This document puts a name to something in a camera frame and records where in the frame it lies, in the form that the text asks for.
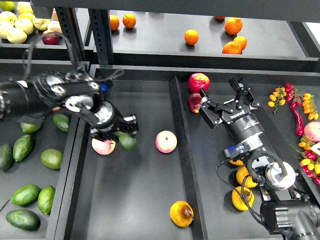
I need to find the red apple on shelf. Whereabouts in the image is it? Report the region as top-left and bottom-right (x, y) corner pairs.
(42, 30), (60, 45)

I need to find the pink apple left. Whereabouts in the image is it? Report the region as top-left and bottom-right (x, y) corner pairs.
(91, 138), (116, 155)

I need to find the black shelf post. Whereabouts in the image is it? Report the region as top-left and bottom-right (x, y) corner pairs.
(88, 8), (115, 65)
(55, 7), (86, 62)

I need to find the light green avocado top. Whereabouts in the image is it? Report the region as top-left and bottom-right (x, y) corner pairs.
(20, 122), (42, 134)

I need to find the orange centre shelf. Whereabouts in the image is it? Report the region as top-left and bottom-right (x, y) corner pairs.
(184, 29), (199, 45)

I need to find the light green avocado lower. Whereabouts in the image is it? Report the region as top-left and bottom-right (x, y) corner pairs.
(37, 185), (56, 214)

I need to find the yellow pear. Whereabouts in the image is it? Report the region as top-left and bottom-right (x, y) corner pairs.
(229, 160), (244, 166)
(169, 200), (194, 228)
(231, 186), (255, 211)

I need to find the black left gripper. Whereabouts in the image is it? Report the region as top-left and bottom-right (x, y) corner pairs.
(89, 101), (139, 142)

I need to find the dark red apple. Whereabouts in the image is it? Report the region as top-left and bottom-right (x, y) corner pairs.
(187, 93), (202, 114)

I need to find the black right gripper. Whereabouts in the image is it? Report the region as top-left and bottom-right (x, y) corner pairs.
(199, 77), (264, 144)

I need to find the pink apple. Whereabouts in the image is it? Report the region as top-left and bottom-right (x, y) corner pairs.
(91, 138), (116, 155)
(155, 130), (178, 154)

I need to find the dark avocado left edge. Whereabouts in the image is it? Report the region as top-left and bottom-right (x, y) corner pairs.
(0, 143), (14, 171)

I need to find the light green round avocado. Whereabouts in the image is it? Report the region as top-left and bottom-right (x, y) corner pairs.
(40, 148), (63, 170)

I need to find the orange front right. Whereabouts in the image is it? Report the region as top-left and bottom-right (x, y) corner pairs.
(222, 41), (243, 54)

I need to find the white price label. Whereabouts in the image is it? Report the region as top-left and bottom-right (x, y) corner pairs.
(310, 142), (320, 156)

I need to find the orange cherry tomato string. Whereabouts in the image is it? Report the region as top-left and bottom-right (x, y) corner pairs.
(301, 93), (319, 122)

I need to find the black tray divider right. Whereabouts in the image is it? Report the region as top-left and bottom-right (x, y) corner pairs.
(246, 77), (320, 199)

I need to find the large orange top right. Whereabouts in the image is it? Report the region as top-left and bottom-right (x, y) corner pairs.
(224, 17), (243, 36)

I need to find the black shelf post right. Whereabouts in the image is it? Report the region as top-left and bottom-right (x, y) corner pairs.
(88, 8), (115, 65)

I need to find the pink peach right edge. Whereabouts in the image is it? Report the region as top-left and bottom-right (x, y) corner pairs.
(304, 121), (320, 143)

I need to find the pink apple centre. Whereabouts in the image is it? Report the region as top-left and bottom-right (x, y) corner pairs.
(155, 130), (178, 154)

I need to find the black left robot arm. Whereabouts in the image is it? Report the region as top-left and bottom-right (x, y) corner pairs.
(0, 32), (139, 141)

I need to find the mixed cherry tomatoes pile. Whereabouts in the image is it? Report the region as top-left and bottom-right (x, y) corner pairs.
(290, 135), (320, 186)

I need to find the yellow pear hidden centre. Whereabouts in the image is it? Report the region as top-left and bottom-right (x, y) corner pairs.
(236, 166), (258, 189)

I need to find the orange behind post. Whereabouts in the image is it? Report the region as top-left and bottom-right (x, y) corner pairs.
(109, 14), (120, 31)

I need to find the dark green avocado top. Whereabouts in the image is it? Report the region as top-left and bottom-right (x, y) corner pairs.
(52, 113), (70, 132)

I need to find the black shelf post left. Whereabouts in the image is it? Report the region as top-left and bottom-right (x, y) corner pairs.
(55, 7), (86, 62)

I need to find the red chili pepper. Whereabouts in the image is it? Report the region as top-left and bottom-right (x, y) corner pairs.
(290, 101), (305, 136)

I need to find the small orange right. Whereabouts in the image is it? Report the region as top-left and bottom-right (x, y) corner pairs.
(233, 35), (248, 50)

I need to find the orange top left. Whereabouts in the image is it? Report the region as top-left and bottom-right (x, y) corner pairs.
(122, 13), (137, 29)

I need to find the orange hidden under shelf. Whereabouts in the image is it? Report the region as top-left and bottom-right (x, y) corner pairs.
(214, 16), (225, 21)

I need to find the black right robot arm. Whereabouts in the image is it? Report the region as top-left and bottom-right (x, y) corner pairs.
(199, 78), (320, 240)

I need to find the orange cherry tomato bunch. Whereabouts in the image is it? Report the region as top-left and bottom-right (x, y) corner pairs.
(267, 87), (287, 114)

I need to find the bright red apple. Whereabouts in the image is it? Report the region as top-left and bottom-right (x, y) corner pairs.
(188, 72), (210, 93)

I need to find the red cherry tomato bunch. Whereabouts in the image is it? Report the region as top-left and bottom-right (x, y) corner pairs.
(284, 83), (302, 108)

